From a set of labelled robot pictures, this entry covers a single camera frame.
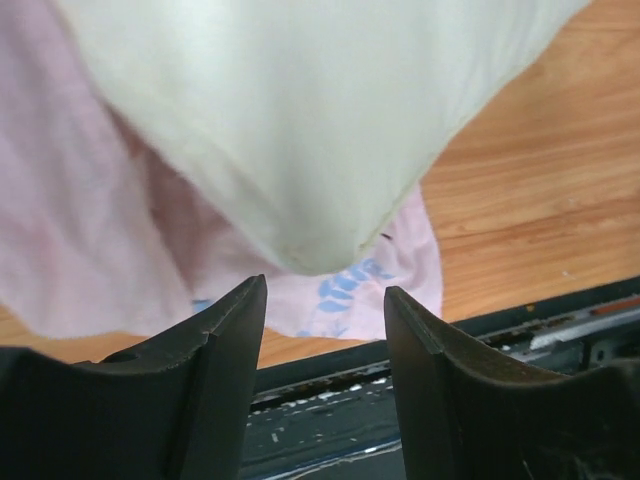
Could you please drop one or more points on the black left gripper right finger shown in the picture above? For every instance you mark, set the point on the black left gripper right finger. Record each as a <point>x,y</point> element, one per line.
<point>467,411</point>

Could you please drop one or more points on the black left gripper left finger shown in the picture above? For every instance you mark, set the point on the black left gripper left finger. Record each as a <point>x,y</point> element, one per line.
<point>174,406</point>

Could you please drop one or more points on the pink blue printed pillowcase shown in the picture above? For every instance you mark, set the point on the pink blue printed pillowcase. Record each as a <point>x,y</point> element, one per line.
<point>100,235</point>

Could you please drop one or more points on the cream white pillow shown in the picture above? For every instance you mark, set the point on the cream white pillow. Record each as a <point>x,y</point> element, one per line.
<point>306,123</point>

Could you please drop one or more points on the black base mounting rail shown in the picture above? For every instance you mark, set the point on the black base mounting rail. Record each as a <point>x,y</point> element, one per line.
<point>334,416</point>

